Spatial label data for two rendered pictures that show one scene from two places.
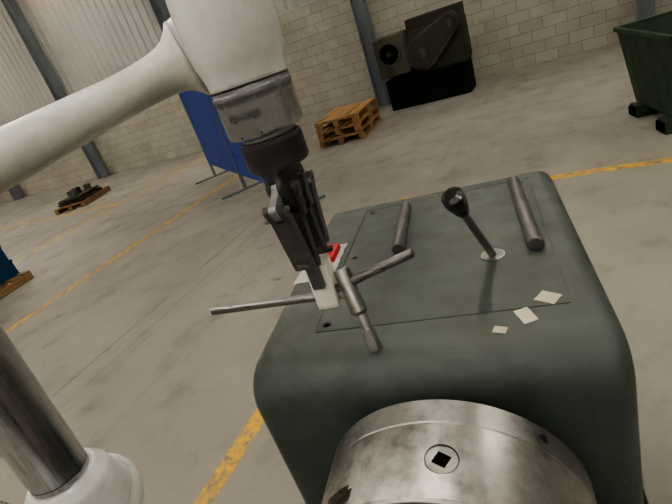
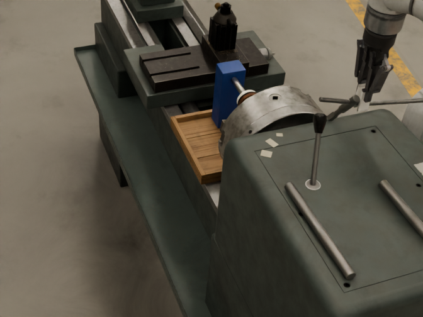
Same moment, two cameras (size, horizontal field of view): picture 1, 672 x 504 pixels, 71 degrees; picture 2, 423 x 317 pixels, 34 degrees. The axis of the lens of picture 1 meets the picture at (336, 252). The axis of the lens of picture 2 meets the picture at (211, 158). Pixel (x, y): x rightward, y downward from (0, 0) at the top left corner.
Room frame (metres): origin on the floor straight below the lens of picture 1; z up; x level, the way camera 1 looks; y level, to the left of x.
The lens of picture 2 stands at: (1.27, -1.26, 2.38)
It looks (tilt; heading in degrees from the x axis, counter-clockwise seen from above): 42 degrees down; 133
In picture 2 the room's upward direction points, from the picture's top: 5 degrees clockwise
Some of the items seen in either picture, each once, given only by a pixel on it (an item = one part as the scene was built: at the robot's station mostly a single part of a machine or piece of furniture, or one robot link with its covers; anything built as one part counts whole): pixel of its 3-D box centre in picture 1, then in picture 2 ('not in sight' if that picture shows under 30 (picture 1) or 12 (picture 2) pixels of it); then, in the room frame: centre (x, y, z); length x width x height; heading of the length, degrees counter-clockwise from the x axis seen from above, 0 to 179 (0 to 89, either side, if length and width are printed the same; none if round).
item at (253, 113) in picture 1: (259, 109); (384, 16); (0.56, 0.03, 1.58); 0.09 x 0.09 x 0.06
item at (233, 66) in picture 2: not in sight; (228, 94); (0.02, 0.11, 1.00); 0.08 x 0.06 x 0.23; 68
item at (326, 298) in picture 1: (322, 285); (360, 95); (0.55, 0.03, 1.35); 0.03 x 0.01 x 0.07; 68
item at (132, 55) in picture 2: not in sight; (203, 67); (-0.25, 0.26, 0.89); 0.53 x 0.30 x 0.06; 68
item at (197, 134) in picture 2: not in sight; (236, 139); (0.11, 0.08, 0.88); 0.36 x 0.30 x 0.04; 68
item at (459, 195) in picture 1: (455, 204); (320, 122); (0.58, -0.17, 1.38); 0.04 x 0.03 x 0.05; 158
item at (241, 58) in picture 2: not in sight; (224, 54); (-0.16, 0.27, 1.00); 0.20 x 0.10 x 0.05; 158
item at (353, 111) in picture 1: (349, 122); not in sight; (8.55, -1.00, 0.22); 1.25 x 0.86 x 0.44; 152
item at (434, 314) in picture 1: (447, 340); (348, 244); (0.72, -0.14, 1.06); 0.59 x 0.48 x 0.39; 158
